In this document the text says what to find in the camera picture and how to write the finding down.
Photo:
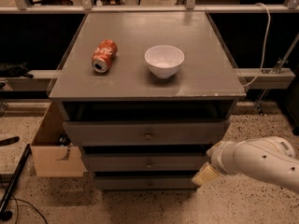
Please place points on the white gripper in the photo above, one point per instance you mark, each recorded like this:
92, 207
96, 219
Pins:
220, 160

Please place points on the grey drawer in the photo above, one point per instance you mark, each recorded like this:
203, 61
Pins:
138, 133
144, 182
143, 162

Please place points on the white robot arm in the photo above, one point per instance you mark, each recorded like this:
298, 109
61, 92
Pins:
269, 159

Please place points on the grey top drawer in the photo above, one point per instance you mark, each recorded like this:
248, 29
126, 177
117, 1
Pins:
138, 133

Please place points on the grey bottom drawer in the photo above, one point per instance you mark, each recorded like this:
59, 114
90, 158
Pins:
144, 182

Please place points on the grey drawer cabinet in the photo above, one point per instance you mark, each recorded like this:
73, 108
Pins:
205, 88

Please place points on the white bowl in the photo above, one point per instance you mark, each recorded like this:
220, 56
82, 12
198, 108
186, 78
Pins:
163, 60

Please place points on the orange soda can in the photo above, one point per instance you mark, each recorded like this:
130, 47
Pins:
104, 55

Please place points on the cardboard box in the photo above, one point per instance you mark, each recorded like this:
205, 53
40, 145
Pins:
54, 155

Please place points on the black pole on floor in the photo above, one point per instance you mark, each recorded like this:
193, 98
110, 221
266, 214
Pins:
12, 182

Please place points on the black object on ledge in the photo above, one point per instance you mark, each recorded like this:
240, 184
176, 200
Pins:
14, 70

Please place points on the metal railing frame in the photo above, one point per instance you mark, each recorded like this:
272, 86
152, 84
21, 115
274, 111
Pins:
209, 6

